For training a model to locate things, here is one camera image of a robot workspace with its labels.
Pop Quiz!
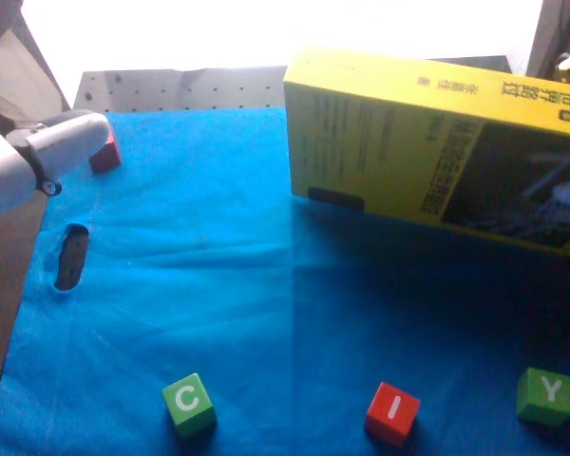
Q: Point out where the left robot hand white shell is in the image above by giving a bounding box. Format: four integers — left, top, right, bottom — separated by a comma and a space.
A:
25, 109, 112, 177

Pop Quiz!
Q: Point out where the yellow book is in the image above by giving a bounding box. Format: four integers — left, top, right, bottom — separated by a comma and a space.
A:
282, 46, 570, 261

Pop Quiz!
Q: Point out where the plain red wooden block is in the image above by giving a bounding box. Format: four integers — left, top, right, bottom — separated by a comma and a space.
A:
88, 132, 123, 175

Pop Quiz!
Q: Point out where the green block letter Y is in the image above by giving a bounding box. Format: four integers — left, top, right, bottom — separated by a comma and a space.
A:
515, 367, 570, 428

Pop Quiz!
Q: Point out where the blue table cloth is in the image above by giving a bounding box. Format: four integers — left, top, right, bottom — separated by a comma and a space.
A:
0, 107, 570, 456

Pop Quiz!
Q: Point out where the red block letter I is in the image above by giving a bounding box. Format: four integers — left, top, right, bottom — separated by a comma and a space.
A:
364, 381, 422, 448

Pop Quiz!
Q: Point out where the green block letter C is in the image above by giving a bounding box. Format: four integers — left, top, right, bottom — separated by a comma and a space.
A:
161, 372, 218, 441

